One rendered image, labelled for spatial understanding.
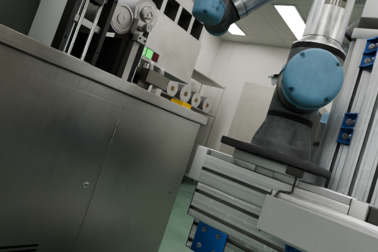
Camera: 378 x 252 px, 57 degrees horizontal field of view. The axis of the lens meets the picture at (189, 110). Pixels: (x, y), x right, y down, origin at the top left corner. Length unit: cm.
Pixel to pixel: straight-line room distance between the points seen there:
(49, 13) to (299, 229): 121
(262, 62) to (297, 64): 573
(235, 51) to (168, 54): 457
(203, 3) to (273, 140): 36
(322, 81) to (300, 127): 17
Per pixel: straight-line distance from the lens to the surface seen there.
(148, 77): 165
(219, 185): 90
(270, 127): 87
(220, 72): 678
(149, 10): 164
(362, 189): 100
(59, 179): 119
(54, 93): 109
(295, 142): 87
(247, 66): 656
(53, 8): 152
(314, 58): 75
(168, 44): 228
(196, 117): 157
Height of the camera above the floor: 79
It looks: 4 degrees up
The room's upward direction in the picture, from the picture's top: 19 degrees clockwise
